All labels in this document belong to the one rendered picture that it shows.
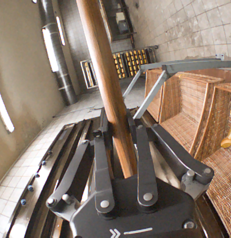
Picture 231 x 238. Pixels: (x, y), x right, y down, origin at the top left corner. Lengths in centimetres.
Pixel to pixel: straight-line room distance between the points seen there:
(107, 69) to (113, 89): 3
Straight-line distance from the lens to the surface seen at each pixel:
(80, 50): 533
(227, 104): 76
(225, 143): 80
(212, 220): 71
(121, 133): 19
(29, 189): 115
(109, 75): 17
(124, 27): 474
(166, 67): 57
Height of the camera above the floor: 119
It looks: 4 degrees up
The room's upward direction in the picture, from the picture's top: 103 degrees counter-clockwise
